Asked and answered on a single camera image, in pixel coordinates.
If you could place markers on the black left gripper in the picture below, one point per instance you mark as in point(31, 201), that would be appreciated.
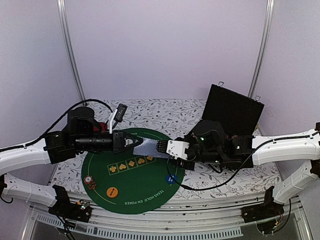
point(119, 142)

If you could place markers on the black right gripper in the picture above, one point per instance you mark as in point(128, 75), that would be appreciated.
point(185, 165)

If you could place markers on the blue playing card deck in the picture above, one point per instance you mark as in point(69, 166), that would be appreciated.
point(152, 148)

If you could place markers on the blue small blind button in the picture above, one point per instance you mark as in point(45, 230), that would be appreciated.
point(171, 179)

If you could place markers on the orange big blind button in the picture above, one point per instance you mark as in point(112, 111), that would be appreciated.
point(112, 192)

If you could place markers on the red topped chip stack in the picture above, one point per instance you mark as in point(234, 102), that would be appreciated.
point(90, 182)

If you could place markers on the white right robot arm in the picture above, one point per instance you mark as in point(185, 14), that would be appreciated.
point(298, 146)

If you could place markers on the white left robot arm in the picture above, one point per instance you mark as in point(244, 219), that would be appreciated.
point(26, 155)

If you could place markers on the red floral round tin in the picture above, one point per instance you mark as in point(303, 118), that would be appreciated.
point(104, 127)

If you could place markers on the round green poker mat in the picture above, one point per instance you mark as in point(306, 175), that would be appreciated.
point(140, 180)

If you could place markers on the black poker chip case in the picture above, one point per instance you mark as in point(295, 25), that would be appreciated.
point(237, 113)

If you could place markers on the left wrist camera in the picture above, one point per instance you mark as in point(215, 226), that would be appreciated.
point(116, 117)

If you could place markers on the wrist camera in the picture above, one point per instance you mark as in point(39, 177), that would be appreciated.
point(177, 149)
point(116, 117)

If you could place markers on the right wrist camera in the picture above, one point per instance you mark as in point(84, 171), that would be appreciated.
point(177, 149)

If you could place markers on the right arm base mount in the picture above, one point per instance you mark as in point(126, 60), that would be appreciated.
point(262, 211)

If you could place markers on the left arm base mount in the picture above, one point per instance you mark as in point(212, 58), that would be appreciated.
point(64, 208)

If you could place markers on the right aluminium frame post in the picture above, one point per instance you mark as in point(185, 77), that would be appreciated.
point(268, 17)

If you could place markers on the aluminium frame post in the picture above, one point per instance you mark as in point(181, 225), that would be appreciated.
point(61, 7)
point(268, 17)

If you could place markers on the left aluminium frame post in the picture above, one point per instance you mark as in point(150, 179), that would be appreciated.
point(61, 7)

